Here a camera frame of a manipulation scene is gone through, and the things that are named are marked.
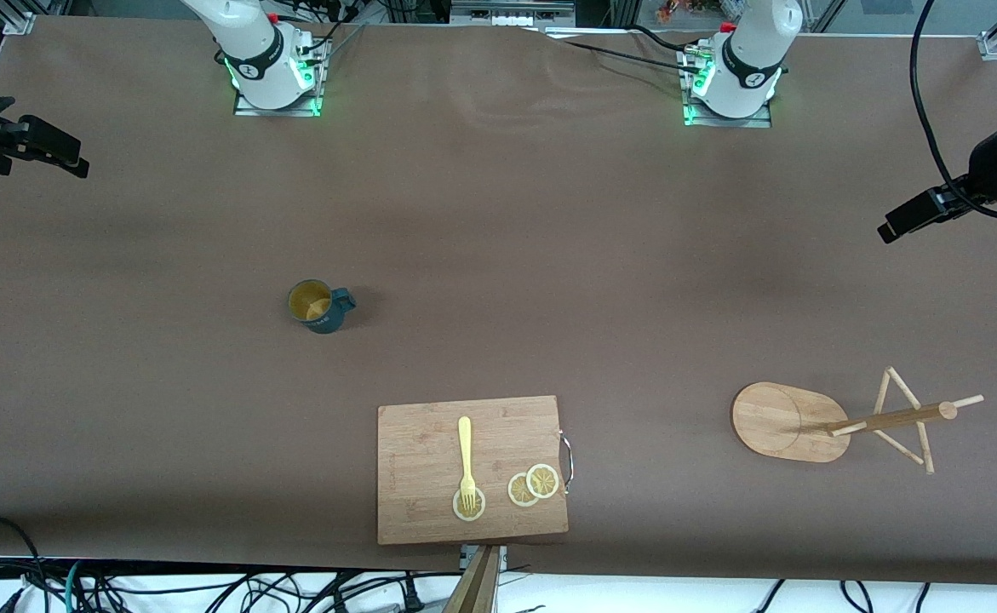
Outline teal mug with yellow inside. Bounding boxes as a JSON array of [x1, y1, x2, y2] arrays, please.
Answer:
[[287, 279, 357, 335]]

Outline wooden mug rack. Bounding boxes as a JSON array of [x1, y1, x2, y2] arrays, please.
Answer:
[[731, 366, 985, 475]]

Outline table cover sheet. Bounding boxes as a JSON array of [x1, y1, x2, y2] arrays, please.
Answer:
[[0, 15, 997, 588]]

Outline grey electronics box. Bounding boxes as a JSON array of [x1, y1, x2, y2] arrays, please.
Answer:
[[450, 0, 577, 28]]

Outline wooden cutting board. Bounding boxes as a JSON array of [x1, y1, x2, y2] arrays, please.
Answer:
[[376, 395, 570, 546]]

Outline yellow plastic fork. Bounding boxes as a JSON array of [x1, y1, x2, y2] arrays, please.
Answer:
[[457, 415, 478, 514]]

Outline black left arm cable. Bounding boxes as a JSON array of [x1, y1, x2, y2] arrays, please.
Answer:
[[909, 0, 997, 221]]

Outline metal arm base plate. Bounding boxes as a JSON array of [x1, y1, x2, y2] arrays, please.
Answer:
[[681, 47, 774, 129], [232, 38, 326, 117]]

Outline black base cable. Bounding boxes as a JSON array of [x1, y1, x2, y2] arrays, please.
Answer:
[[298, 4, 363, 54]]

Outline grey cable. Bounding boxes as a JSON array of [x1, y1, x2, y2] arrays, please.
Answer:
[[324, 24, 369, 65]]

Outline short black table cable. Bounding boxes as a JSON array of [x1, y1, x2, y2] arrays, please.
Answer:
[[630, 24, 700, 54]]

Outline long black table cable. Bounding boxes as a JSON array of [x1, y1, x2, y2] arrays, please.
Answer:
[[549, 36, 696, 74]]

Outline black looped floor cable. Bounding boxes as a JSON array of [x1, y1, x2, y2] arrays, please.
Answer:
[[0, 515, 49, 613]]

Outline metal bracket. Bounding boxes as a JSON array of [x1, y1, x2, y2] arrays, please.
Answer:
[[460, 545, 509, 573]]

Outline wooden post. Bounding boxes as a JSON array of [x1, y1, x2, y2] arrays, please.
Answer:
[[443, 545, 501, 613]]

